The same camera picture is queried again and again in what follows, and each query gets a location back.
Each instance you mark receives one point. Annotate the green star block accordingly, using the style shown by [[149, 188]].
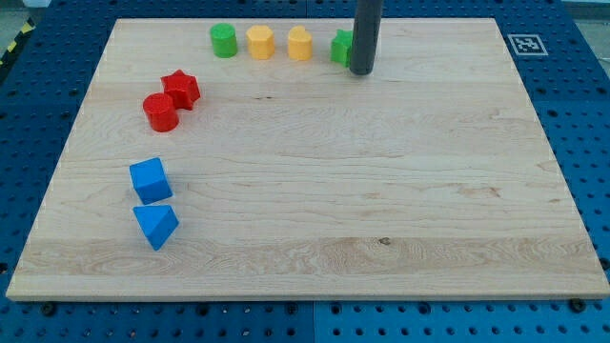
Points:
[[341, 47]]

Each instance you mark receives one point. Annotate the red star block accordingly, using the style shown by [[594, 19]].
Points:
[[182, 88]]

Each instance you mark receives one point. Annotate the light wooden board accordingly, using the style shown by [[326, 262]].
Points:
[[431, 178]]

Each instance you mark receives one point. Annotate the yellow heart block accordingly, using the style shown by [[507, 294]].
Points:
[[300, 44]]

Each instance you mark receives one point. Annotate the yellow hexagon block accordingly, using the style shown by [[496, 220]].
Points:
[[261, 42]]

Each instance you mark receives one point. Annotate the blue cube block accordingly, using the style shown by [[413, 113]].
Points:
[[150, 181]]

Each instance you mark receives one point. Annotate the blue triangular prism block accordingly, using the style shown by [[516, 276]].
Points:
[[157, 223]]

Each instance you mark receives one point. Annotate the green cylinder block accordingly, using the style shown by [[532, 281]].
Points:
[[223, 36]]

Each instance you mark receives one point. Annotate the red cylinder block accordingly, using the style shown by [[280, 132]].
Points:
[[160, 111]]

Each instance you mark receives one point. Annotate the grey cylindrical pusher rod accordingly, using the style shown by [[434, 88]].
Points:
[[365, 34]]

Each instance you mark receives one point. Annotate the white fiducial marker tag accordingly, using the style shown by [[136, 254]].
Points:
[[525, 44]]

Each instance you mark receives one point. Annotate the black bolt left front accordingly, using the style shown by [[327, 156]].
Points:
[[48, 309]]

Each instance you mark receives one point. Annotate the black bolt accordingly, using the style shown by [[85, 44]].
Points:
[[577, 305], [48, 309]]

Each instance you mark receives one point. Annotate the black bolt right front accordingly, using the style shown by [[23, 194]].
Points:
[[577, 305]]

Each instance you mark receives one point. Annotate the yellow black hazard tape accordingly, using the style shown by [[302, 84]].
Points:
[[16, 46]]

